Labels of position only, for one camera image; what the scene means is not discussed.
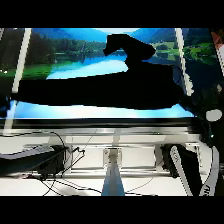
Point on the silver frame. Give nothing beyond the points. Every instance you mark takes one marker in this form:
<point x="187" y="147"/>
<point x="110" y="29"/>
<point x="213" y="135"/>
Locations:
<point x="113" y="160"/>

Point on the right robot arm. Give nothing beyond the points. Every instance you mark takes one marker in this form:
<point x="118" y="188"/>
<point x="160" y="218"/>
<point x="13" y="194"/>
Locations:
<point x="185" y="166"/>

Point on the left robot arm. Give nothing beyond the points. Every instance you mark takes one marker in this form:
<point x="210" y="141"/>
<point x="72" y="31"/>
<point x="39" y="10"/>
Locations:
<point x="20" y="164"/>

